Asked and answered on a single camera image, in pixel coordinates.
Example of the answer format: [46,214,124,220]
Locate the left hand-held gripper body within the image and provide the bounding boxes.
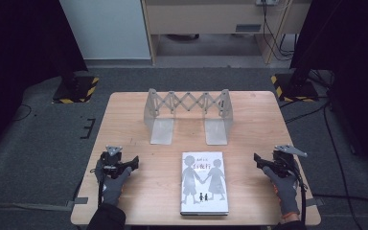
[99,145,126,179]

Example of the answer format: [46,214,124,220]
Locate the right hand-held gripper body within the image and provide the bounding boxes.
[271,144,309,178]

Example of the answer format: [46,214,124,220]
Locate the expandable metal bookend rack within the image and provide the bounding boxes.
[143,88,234,147]

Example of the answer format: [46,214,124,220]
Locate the white book with grey figures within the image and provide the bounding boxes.
[180,150,230,217]

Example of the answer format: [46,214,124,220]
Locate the person's left hand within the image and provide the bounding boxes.
[94,159,133,207]

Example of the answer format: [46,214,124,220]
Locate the person's right hand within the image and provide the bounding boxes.
[262,166,301,223]

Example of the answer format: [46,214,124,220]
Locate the black tape floor marks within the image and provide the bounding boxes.
[80,118,96,140]

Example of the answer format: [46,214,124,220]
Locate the grey tape piece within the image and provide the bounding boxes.
[66,196,89,209]
[301,197,326,208]

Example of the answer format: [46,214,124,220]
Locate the black stand base hazard stripes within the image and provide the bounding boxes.
[270,72,320,104]
[52,75,100,104]

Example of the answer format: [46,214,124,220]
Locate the grey label on desk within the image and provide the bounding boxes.
[235,23,263,34]

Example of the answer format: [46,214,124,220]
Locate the white panel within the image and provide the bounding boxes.
[58,0,151,60]

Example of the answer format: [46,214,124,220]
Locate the dark curtain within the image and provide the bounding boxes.
[288,0,368,183]
[0,0,89,161]

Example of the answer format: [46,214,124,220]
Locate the light wooden desk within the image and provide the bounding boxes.
[140,0,312,66]

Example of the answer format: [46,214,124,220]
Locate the left hand-held gripper cable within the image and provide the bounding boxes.
[97,176,106,207]

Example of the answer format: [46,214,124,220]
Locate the hand-held gripper cable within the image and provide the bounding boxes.
[291,159,309,224]
[97,176,106,207]

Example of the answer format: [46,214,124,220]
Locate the right hand-held gripper cable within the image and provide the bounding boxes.
[291,159,309,224]

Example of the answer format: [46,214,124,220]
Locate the black floor cable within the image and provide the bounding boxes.
[11,103,33,123]
[312,193,368,207]
[323,104,357,230]
[284,101,331,125]

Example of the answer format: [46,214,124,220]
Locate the black hanging cables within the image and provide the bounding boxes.
[262,3,296,61]

